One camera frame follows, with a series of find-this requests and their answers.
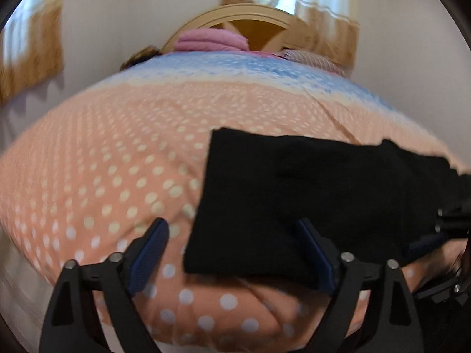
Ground beige wooden headboard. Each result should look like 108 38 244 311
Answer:
161 3 295 54

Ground black pants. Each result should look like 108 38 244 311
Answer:
183 128 470 290

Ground striped pillow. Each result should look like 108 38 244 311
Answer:
278 49 346 77

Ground beige floral side curtain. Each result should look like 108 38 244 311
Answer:
1 0 64 106

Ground brown plush item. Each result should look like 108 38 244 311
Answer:
119 46 162 72

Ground pastel patterned bed cover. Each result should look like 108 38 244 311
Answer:
1 52 465 352

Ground pink folded blanket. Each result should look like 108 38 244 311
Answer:
173 28 250 52

